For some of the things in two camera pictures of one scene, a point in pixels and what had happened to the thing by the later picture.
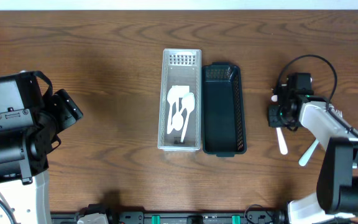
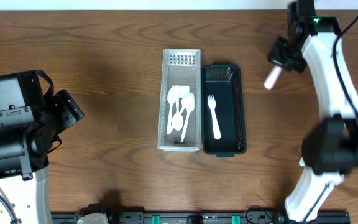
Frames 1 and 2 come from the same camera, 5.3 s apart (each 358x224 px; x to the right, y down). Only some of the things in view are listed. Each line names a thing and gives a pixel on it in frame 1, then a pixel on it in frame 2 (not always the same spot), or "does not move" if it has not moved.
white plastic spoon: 180,91 does not move
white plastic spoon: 188,103 does not move
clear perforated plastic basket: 180,67 does not move
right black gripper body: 277,117 to 286,56
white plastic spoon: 177,122 does not move
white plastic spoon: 274,98 to 272,79
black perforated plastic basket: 223,131 does not move
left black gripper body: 62,114 does not move
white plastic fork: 283,146 to 212,104
